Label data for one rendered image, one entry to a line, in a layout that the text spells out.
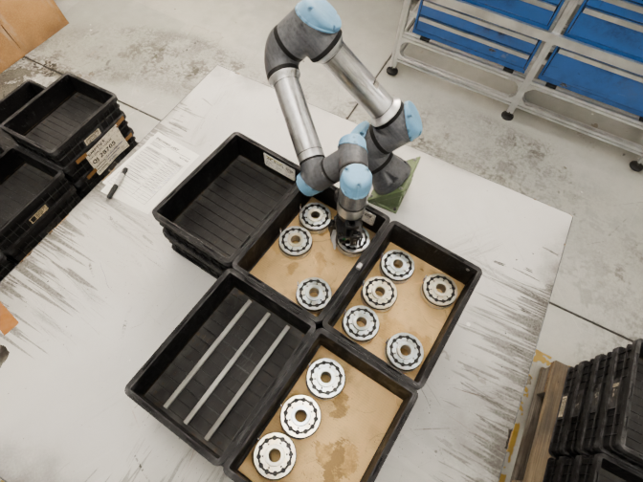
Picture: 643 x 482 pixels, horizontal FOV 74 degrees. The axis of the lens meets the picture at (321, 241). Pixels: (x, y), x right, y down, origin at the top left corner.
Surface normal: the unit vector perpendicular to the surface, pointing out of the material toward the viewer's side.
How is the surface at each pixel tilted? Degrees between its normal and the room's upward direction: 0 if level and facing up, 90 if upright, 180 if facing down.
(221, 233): 0
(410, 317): 0
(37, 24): 72
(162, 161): 0
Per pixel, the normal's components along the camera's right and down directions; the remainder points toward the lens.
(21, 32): 0.84, 0.28
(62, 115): 0.05, -0.48
